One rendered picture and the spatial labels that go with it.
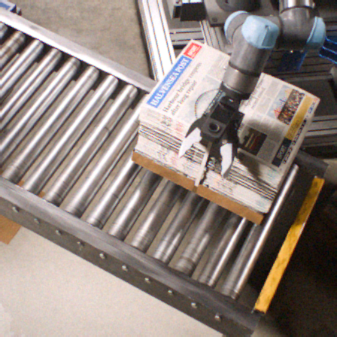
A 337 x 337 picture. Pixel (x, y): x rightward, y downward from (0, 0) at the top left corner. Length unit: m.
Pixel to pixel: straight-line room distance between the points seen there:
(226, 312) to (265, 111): 0.50
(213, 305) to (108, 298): 0.89
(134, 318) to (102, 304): 0.13
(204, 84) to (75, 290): 1.11
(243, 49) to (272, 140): 0.27
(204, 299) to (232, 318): 0.08
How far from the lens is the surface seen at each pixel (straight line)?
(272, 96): 1.58
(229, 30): 1.42
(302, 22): 1.44
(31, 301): 2.37
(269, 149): 1.46
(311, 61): 2.38
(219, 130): 1.30
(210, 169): 1.52
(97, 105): 1.79
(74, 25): 3.10
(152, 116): 1.48
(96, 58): 1.90
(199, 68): 1.59
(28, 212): 1.62
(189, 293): 1.54
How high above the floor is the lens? 2.23
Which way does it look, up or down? 58 degrees down
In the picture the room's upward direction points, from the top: 12 degrees clockwise
